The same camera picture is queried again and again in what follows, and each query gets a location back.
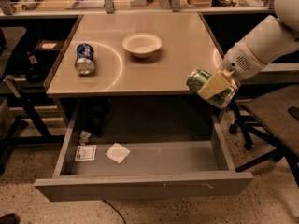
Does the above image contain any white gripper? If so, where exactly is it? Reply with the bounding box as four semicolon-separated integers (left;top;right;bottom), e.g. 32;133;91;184
197;40;266;100

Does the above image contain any green soda can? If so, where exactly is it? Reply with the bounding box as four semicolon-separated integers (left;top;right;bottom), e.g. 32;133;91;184
187;69;237;109

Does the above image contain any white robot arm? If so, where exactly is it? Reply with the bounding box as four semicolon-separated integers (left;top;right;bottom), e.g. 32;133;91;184
197;0;299;100

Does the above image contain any blue soda can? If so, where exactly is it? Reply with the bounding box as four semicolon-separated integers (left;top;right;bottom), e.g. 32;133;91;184
75;43;95;76

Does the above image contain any open grey drawer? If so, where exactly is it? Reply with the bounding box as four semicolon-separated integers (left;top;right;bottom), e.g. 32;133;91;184
34;103;254;203

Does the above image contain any black office chair right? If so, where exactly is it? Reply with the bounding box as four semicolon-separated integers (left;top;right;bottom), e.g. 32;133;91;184
229;84;299;186

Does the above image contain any black office chair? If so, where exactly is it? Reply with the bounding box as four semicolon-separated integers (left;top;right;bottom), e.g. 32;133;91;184
0;27;26;174
229;84;299;186

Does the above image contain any white bowl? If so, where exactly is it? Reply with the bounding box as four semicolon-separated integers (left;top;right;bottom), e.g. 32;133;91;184
122;33;162;58

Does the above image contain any grey cabinet desk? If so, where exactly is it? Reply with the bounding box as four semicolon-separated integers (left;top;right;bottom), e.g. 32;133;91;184
43;11;242;126

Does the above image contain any white square paper napkin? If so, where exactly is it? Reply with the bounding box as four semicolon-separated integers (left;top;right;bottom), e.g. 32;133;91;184
106;143;130;164

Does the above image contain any crumpled paper scrap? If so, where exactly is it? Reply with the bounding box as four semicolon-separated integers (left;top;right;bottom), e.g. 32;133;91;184
78;130;92;146

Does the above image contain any white label card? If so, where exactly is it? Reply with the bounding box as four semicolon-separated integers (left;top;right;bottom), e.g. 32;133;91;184
75;145;96;161

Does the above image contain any black office chair left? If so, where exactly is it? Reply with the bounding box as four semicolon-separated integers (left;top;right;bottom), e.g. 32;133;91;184
0;27;26;174

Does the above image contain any black floor cable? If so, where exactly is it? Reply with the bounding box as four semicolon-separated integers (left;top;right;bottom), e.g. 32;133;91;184
102;199;128;224

